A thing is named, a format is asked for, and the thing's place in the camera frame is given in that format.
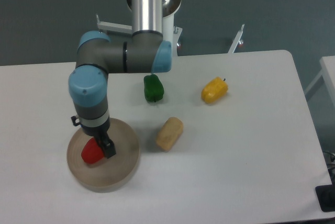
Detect beige toy bread loaf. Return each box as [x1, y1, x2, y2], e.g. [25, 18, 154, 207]
[155, 117, 184, 151]

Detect yellow toy bell pepper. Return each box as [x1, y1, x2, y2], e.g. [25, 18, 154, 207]
[201, 77, 228, 104]

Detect black box at table edge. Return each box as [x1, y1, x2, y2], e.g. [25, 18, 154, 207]
[315, 184, 335, 212]

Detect white side table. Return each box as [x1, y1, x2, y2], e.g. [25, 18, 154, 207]
[304, 56, 334, 104]

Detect black cables at right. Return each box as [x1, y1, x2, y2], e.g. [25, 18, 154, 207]
[322, 150, 335, 183]

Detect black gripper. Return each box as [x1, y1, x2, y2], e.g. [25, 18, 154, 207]
[71, 115, 116, 159]

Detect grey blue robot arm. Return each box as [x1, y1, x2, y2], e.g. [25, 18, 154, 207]
[68, 0, 172, 158]

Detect green toy bell pepper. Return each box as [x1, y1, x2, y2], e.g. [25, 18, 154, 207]
[143, 74, 164, 103]

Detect beige round plate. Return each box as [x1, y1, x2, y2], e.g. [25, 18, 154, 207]
[66, 118, 140, 193]

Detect red toy bell pepper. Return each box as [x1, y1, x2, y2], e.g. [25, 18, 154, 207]
[81, 138, 104, 164]

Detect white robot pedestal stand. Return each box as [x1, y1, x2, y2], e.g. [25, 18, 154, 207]
[94, 0, 247, 57]

